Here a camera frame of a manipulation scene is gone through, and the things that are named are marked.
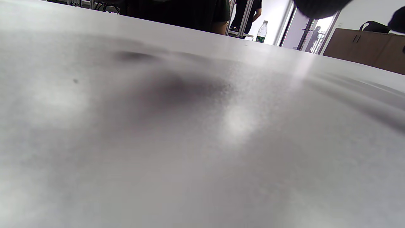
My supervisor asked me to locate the person's left hand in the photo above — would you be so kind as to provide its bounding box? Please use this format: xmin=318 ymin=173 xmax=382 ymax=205
xmin=293 ymin=0 xmax=405 ymax=34

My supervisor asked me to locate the black bag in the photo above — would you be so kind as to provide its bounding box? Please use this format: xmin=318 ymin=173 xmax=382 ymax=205
xmin=359 ymin=21 xmax=391 ymax=34

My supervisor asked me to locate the brown wooden cabinet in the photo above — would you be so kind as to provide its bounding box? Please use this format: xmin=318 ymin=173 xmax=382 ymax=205
xmin=323 ymin=28 xmax=405 ymax=75

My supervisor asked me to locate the clear plastic water bottle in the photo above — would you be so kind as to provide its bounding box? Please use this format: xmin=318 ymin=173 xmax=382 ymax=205
xmin=256 ymin=20 xmax=269 ymax=43

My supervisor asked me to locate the person's body in black shirt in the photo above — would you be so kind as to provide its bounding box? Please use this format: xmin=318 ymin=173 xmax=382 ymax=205
xmin=125 ymin=0 xmax=231 ymax=35

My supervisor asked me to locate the glass door with black frame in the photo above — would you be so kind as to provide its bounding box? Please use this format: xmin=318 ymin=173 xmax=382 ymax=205
xmin=279 ymin=6 xmax=341 ymax=55

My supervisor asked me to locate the aluminium frame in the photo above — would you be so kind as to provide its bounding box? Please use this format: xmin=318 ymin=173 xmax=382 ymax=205
xmin=225 ymin=0 xmax=254 ymax=39

